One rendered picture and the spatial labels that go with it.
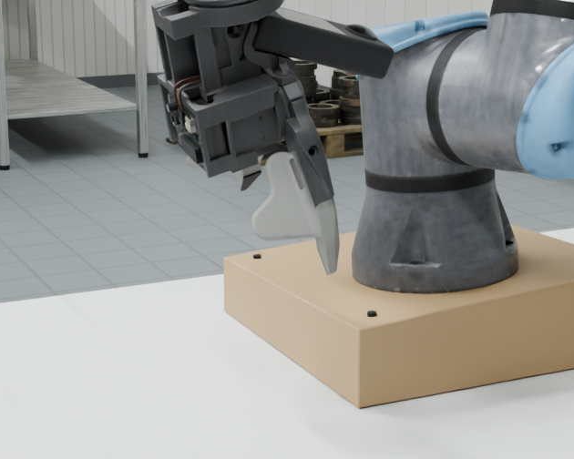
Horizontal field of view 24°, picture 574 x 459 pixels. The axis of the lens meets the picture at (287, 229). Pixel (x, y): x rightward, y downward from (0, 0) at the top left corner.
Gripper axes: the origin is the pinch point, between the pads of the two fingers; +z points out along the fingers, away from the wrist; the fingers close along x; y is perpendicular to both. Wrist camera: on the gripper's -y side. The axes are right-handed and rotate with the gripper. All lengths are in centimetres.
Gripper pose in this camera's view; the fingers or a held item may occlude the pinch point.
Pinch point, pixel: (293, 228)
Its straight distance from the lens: 100.0
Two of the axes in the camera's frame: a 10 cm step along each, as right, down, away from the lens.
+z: 1.3, 8.4, 5.3
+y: -8.9, 3.3, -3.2
